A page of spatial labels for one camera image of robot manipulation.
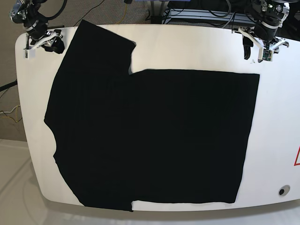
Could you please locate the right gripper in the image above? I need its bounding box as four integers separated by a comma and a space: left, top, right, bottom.
25, 22, 65, 53

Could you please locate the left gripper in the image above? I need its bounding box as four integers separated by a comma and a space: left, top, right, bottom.
242, 21, 289, 60

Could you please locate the black T-shirt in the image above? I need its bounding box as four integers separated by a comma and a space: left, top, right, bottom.
44, 20, 260, 211

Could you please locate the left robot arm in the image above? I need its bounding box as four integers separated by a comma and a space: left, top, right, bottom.
238, 0, 290, 62

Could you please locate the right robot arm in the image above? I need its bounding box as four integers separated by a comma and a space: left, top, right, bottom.
9, 0, 67, 57

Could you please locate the red triangle sticker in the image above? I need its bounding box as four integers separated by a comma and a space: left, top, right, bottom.
294, 148, 300, 166

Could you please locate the table grommet hole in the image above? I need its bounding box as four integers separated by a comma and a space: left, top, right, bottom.
278, 185, 291, 196

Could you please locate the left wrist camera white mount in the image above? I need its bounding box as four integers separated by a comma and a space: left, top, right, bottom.
232, 27, 286, 63

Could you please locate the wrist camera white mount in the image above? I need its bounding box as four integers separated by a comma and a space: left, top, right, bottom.
232, 27, 286, 63
23, 29, 63, 59

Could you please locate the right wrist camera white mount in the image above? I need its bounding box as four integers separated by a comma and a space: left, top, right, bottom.
23, 29, 63, 59

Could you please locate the yellow cable on floor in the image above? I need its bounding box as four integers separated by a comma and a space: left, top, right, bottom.
0, 105, 22, 123

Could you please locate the aluminium frame rail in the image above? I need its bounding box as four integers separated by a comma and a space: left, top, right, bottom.
167, 8, 254, 24

